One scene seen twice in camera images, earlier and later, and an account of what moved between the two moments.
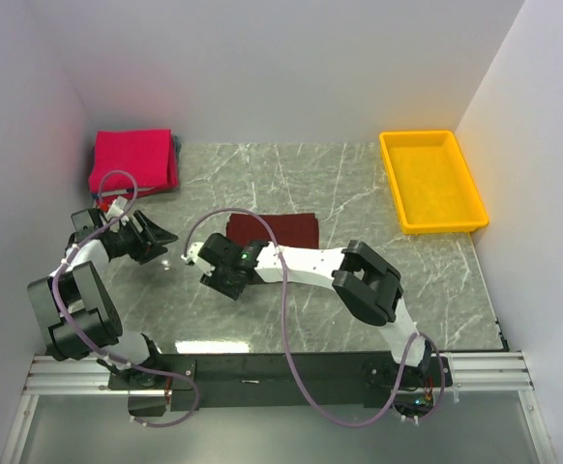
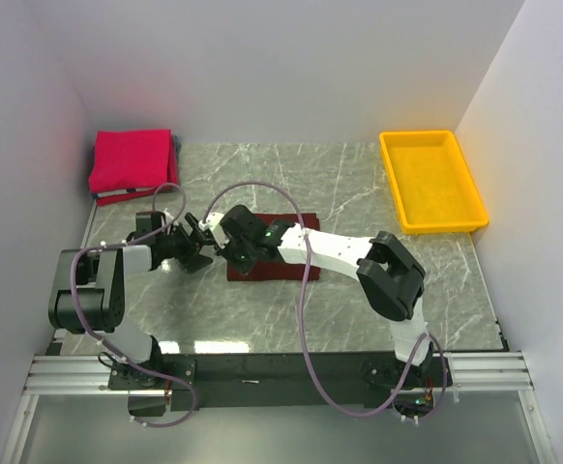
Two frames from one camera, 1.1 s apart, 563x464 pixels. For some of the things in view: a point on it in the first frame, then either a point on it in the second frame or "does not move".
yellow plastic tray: (431, 183) does not move
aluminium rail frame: (488, 373) does not move
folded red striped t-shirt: (151, 157) does not move
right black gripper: (214, 282) to (226, 253)
